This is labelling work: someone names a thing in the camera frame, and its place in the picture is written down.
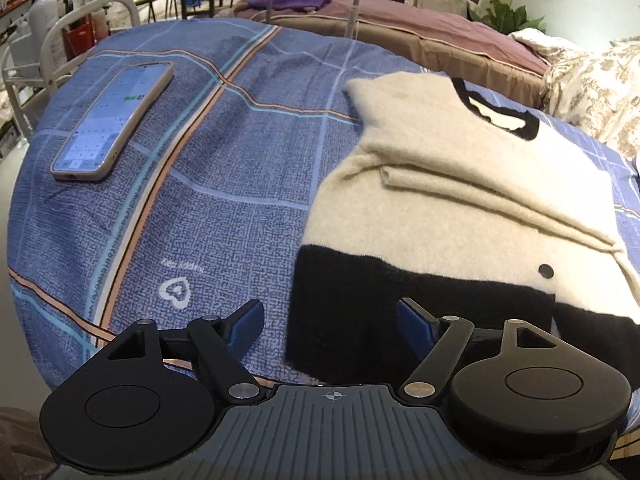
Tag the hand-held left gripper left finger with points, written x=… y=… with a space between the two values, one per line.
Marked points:
x=247 y=322

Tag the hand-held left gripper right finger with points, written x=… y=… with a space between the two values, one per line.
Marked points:
x=415 y=323

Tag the cream and black knit sweater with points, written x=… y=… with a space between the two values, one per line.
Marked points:
x=450 y=210

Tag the blue plaid blanket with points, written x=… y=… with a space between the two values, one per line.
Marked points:
x=225 y=160

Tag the smartphone in beige case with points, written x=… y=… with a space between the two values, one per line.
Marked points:
x=112 y=120

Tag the brown bed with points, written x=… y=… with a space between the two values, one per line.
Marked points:
x=450 y=52

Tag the floral beige duvet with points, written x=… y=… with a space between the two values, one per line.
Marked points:
x=595 y=90

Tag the mauve bed cover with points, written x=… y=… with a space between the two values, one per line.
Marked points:
x=440 y=22

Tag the green potted plant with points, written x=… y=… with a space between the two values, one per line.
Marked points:
x=510 y=15

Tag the grey metal pole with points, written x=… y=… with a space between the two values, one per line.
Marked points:
x=358 y=5

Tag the red container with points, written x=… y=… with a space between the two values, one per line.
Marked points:
x=82 y=35

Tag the white plastic bottle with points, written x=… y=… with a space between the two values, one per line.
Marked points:
x=45 y=22

